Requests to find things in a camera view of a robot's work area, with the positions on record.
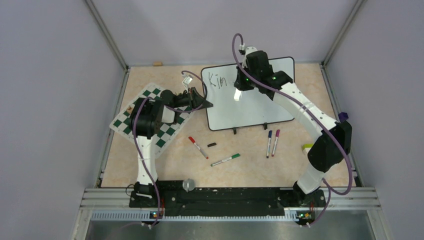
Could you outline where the white whiteboard black frame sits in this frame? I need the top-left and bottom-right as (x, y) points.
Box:
(201, 63), (294, 131)

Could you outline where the pink capped marker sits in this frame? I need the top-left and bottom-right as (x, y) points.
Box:
(271, 129), (281, 157)

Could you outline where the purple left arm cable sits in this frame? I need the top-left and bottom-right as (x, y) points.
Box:
(131, 70), (208, 229)

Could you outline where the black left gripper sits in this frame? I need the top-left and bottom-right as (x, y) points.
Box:
(172, 87), (213, 111)

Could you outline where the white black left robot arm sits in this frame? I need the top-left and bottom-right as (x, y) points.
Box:
(129, 87), (213, 207)

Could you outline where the blue capped marker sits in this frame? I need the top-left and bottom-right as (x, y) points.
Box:
(266, 130), (273, 159)

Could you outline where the green white toy brick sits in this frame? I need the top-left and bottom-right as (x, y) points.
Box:
(301, 143), (314, 155)

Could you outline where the aluminium frame rail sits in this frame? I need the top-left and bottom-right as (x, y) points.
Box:
(72, 181), (392, 240)

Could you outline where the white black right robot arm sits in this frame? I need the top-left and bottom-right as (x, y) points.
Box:
(234, 43), (352, 206)

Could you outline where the small wooden block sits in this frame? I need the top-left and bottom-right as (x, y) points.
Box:
(152, 61), (163, 67)

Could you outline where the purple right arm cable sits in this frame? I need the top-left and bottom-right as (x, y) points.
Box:
(231, 33), (354, 228)

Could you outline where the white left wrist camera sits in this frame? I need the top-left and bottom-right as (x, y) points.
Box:
(182, 74), (193, 86)

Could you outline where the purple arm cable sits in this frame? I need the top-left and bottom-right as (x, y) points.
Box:
(231, 33), (354, 228)
(131, 70), (208, 229)

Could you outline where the red capped marker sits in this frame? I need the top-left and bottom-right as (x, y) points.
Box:
(188, 136), (209, 159)

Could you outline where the green capped marker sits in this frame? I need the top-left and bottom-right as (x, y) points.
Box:
(210, 153), (241, 167)

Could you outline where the purple block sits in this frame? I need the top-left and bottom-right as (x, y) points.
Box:
(338, 111), (349, 122)

